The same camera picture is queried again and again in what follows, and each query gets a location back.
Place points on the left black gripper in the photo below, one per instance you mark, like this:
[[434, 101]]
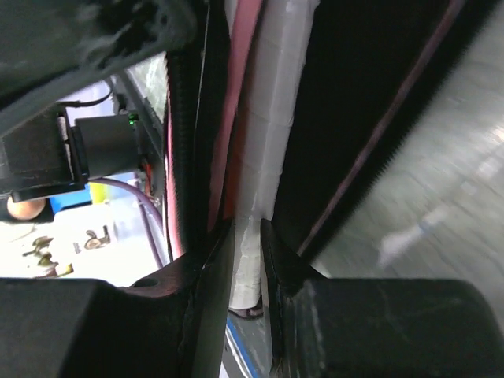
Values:
[[49, 155]]

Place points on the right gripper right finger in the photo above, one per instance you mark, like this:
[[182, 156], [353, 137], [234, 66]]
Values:
[[321, 327]]

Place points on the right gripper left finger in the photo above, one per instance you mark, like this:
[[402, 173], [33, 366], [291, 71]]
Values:
[[170, 323]]

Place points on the pink badminton racket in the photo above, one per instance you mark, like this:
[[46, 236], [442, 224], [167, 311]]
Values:
[[262, 128]]

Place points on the pink racket cover bag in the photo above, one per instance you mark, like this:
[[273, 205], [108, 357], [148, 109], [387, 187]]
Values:
[[369, 66]]

